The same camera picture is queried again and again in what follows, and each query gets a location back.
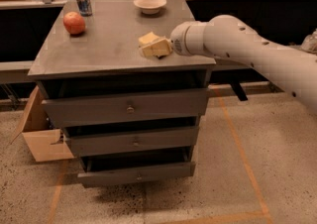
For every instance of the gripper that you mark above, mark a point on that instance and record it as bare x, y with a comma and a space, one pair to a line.
180, 41

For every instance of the yellow wavy sponge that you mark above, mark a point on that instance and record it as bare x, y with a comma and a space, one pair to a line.
147, 39

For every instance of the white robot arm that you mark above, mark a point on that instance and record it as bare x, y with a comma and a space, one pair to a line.
292, 69

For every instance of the white paper bowl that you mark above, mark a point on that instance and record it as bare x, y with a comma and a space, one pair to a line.
150, 7

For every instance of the grey drawer cabinet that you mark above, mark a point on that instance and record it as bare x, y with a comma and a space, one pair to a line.
105, 60

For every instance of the top grey drawer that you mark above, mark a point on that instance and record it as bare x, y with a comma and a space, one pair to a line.
94, 110

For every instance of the grey drawer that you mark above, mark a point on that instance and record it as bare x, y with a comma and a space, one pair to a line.
136, 175
94, 110
114, 143

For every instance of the red apple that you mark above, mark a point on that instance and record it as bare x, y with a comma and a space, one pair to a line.
74, 23

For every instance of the middle grey drawer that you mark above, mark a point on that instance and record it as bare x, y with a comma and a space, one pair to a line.
114, 143

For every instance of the bottom grey drawer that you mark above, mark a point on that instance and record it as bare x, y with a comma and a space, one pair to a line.
136, 175

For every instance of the brown cardboard box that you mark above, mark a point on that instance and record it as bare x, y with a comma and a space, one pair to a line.
44, 143

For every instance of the clear sanitizer pump bottle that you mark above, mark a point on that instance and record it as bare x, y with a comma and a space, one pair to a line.
310, 43

